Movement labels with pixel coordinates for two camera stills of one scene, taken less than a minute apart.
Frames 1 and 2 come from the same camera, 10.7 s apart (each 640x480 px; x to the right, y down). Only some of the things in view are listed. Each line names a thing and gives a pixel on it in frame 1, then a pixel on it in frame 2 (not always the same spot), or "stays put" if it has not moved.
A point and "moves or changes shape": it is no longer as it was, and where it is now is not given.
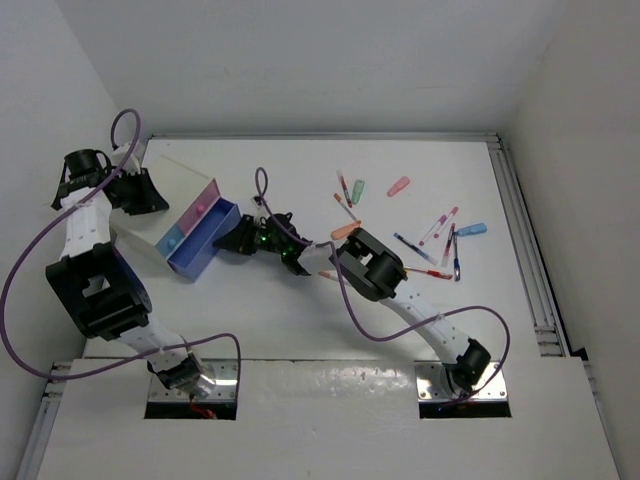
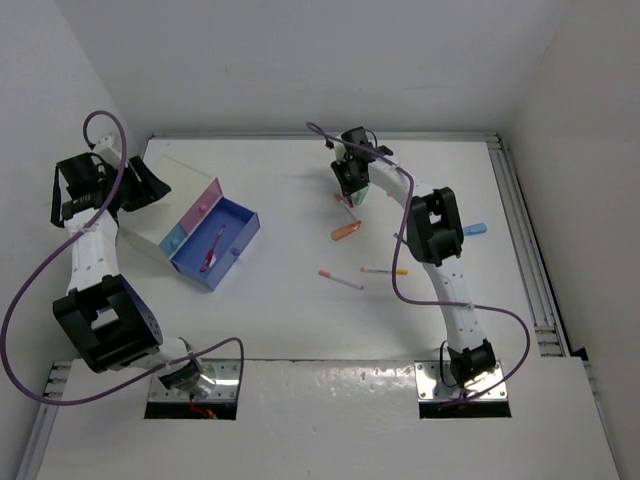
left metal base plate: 224,371 stays put
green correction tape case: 357,191 stays put
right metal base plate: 428,385 stays put
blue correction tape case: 474,229 stays put
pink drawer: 200,206 stays put
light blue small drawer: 170,240 stays put
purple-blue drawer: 201,243 moves or changes shape
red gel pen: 439,274 moves or changes shape
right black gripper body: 263,238 -> 345,170
